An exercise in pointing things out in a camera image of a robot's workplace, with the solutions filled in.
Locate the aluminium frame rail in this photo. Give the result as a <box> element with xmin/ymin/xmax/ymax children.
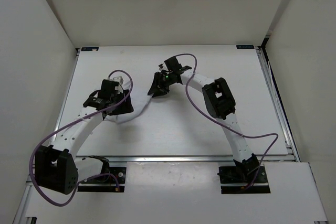
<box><xmin>44</xmin><ymin>48</ymin><xmax>81</xmax><ymax>162</ymax></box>
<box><xmin>256</xmin><ymin>46</ymin><xmax>301</xmax><ymax>162</ymax></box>

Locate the left aluminium frame rail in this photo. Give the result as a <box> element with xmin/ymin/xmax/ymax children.
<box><xmin>44</xmin><ymin>48</ymin><xmax>81</xmax><ymax>162</ymax></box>

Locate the blue corner label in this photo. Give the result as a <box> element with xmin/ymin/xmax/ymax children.
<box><xmin>236</xmin><ymin>45</ymin><xmax>255</xmax><ymax>49</ymax></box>
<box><xmin>81</xmin><ymin>47</ymin><xmax>99</xmax><ymax>51</ymax></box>

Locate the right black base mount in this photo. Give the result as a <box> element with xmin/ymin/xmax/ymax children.
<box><xmin>218</xmin><ymin>166</ymin><xmax>271</xmax><ymax>195</ymax></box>

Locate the left blue corner label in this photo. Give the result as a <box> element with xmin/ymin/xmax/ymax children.
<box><xmin>81</xmin><ymin>47</ymin><xmax>99</xmax><ymax>51</ymax></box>

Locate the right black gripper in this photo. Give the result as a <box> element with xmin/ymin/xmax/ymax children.
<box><xmin>148</xmin><ymin>72</ymin><xmax>175</xmax><ymax>98</ymax></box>

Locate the white skirt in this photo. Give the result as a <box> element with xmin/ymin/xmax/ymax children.
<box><xmin>105</xmin><ymin>84</ymin><xmax>152</xmax><ymax>124</ymax></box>

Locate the right blue corner label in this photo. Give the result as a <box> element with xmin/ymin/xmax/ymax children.
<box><xmin>236</xmin><ymin>45</ymin><xmax>255</xmax><ymax>49</ymax></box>

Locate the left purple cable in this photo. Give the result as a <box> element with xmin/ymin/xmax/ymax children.
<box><xmin>29</xmin><ymin>69</ymin><xmax>134</xmax><ymax>207</ymax></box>

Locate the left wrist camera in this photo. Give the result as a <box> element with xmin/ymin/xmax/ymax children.
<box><xmin>108</xmin><ymin>76</ymin><xmax>124</xmax><ymax>88</ymax></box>

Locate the front aluminium rail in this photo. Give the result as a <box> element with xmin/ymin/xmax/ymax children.
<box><xmin>76</xmin><ymin>154</ymin><xmax>292</xmax><ymax>164</ymax></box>

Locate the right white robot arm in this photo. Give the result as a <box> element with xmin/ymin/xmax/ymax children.
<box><xmin>148</xmin><ymin>56</ymin><xmax>259</xmax><ymax>182</ymax></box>

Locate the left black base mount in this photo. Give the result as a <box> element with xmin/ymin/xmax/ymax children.
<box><xmin>76</xmin><ymin>155</ymin><xmax>127</xmax><ymax>193</ymax></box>

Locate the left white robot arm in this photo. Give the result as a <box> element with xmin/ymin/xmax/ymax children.
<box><xmin>34</xmin><ymin>76</ymin><xmax>134</xmax><ymax>195</ymax></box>

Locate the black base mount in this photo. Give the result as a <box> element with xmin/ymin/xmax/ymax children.
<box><xmin>76</xmin><ymin>155</ymin><xmax>127</xmax><ymax>193</ymax></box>
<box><xmin>218</xmin><ymin>166</ymin><xmax>271</xmax><ymax>195</ymax></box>

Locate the right aluminium frame rail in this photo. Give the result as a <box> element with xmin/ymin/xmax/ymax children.
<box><xmin>256</xmin><ymin>46</ymin><xmax>301</xmax><ymax>162</ymax></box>

